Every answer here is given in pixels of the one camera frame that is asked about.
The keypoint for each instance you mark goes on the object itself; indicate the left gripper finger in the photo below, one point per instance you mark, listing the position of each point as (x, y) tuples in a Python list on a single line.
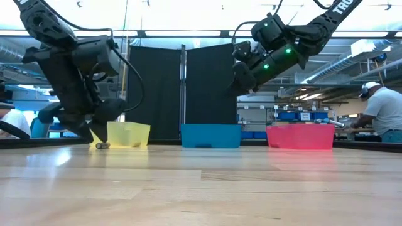
[(77, 128), (110, 110)]

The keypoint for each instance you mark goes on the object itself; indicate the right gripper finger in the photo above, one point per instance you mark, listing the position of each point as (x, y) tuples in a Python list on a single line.
[(244, 78)]

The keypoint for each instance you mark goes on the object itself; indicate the silver black Energizer battery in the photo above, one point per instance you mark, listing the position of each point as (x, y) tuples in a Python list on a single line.
[(102, 145)]

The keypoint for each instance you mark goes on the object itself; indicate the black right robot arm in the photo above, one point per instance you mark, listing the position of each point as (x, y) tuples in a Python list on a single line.
[(339, 7)]

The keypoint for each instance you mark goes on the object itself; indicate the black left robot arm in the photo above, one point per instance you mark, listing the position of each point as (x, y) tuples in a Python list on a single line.
[(44, 25)]

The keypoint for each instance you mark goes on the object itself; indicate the yellow translucent plastic bin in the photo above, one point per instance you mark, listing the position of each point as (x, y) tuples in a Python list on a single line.
[(132, 135)]

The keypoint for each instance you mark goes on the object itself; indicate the blue storage bin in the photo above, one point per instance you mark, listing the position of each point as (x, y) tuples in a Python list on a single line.
[(287, 116), (246, 135), (259, 135), (319, 115)]

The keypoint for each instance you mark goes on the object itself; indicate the black folding partition screen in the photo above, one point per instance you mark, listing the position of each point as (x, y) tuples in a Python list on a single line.
[(163, 94)]

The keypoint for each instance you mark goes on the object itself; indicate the person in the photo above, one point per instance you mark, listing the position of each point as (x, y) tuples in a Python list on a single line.
[(386, 110), (15, 117)]

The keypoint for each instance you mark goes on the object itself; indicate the black curved chair part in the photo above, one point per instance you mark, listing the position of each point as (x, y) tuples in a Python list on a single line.
[(12, 129)]

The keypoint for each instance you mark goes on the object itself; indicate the blue plastic bin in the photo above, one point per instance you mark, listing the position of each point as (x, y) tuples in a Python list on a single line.
[(210, 135)]

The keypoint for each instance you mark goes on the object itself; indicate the red translucent plastic bin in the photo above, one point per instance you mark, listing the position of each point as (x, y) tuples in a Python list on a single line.
[(298, 135)]

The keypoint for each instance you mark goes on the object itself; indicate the blue black ceiling device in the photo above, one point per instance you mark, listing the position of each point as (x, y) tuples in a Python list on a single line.
[(380, 57)]

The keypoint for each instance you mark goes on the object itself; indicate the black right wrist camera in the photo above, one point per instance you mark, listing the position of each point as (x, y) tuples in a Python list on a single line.
[(242, 51)]

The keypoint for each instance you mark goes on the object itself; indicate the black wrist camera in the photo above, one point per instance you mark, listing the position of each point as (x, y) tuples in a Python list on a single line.
[(94, 55), (242, 51)]

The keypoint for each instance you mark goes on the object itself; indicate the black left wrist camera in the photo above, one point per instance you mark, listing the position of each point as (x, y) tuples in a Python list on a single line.
[(94, 55)]

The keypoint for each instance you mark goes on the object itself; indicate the black aluminium table frame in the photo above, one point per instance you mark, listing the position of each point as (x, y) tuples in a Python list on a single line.
[(31, 142)]

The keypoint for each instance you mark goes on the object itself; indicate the silver ventilation duct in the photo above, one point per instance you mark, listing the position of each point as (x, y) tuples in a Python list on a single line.
[(9, 51), (345, 59)]

